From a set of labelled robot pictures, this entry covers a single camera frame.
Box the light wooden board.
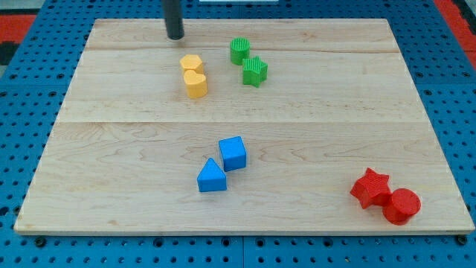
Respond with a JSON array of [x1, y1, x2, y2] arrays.
[[14, 19, 475, 236]]

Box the blue cube block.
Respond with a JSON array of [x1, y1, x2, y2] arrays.
[[218, 136, 247, 172]]

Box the blue triangle block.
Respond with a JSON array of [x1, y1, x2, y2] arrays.
[[196, 158, 227, 192]]

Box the yellow heart block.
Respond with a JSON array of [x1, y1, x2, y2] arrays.
[[183, 70, 208, 98]]

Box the green star block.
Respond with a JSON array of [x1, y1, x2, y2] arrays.
[[242, 57, 268, 88]]

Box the green cylinder block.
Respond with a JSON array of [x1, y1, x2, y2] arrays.
[[230, 36, 251, 66]]

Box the yellow hexagon block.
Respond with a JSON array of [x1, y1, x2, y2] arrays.
[[179, 54, 204, 74]]

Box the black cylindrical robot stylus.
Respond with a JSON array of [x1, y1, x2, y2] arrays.
[[161, 0, 184, 40]]

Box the red star block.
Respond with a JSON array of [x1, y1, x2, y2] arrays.
[[350, 167, 392, 209]]

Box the red cylinder block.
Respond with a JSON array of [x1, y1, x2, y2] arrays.
[[382, 188, 421, 226]]

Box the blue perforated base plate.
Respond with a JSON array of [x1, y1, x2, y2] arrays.
[[1, 0, 475, 267]]

